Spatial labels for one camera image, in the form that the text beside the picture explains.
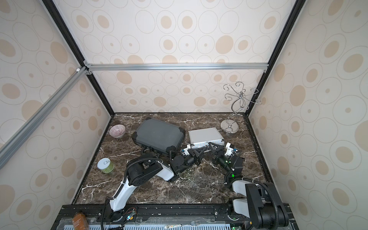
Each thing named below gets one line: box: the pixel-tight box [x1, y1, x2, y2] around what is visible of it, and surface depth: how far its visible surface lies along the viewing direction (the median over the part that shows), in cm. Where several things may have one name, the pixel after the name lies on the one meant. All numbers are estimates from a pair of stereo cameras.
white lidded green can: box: [96, 157, 115, 174], surface depth 87 cm
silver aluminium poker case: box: [188, 127, 225, 149], surface depth 88 cm
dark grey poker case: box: [132, 116, 186, 154], surface depth 96 cm
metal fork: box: [164, 220, 202, 229], surface depth 71 cm
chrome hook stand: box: [220, 81, 263, 135], surface depth 95 cm
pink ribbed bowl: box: [109, 124, 127, 138], surface depth 107 cm
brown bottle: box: [71, 212, 90, 230], surface depth 70 cm
